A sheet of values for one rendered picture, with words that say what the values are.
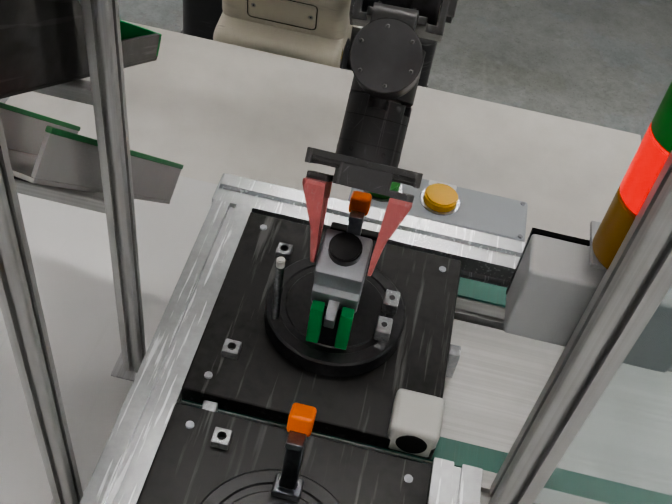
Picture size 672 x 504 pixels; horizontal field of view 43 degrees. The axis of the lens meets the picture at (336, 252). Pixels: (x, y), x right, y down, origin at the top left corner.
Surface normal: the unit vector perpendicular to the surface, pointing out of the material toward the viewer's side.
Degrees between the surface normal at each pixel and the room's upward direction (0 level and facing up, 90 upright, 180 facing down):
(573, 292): 90
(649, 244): 90
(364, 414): 0
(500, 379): 0
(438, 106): 0
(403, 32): 48
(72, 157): 90
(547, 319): 90
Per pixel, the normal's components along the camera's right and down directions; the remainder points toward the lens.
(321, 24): -0.22, 0.80
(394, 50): -0.07, 0.09
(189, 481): 0.11, -0.66
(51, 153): 0.92, 0.35
